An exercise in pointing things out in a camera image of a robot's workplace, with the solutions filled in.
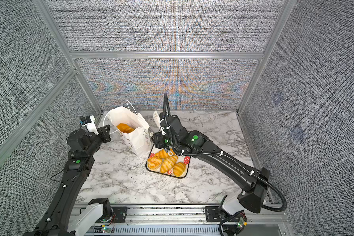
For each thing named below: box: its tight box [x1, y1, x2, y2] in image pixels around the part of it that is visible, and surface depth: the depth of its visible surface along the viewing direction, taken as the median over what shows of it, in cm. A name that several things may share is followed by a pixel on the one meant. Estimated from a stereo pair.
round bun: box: [147, 155, 163, 170], surface depth 89 cm
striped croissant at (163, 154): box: [155, 147, 176, 159], surface depth 93 cm
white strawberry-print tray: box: [145, 145, 191, 179], surface depth 89 cm
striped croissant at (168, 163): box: [160, 155, 178, 174], surface depth 88 cm
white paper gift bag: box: [103, 99, 152, 158], surface depth 85 cm
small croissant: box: [173, 161, 186, 177], surface depth 87 cm
